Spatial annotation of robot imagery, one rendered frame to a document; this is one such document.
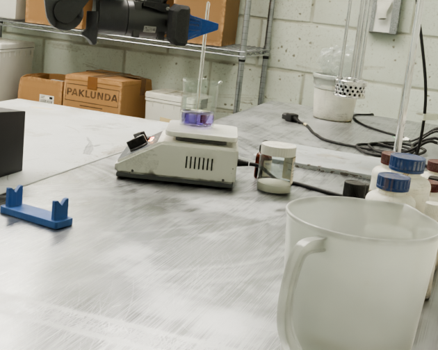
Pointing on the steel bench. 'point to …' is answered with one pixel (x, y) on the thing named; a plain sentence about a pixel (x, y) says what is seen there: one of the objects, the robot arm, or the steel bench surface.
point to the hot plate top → (226, 133)
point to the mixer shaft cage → (345, 89)
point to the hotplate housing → (184, 162)
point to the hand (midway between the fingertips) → (197, 24)
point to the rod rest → (14, 198)
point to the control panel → (142, 147)
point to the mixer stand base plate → (335, 162)
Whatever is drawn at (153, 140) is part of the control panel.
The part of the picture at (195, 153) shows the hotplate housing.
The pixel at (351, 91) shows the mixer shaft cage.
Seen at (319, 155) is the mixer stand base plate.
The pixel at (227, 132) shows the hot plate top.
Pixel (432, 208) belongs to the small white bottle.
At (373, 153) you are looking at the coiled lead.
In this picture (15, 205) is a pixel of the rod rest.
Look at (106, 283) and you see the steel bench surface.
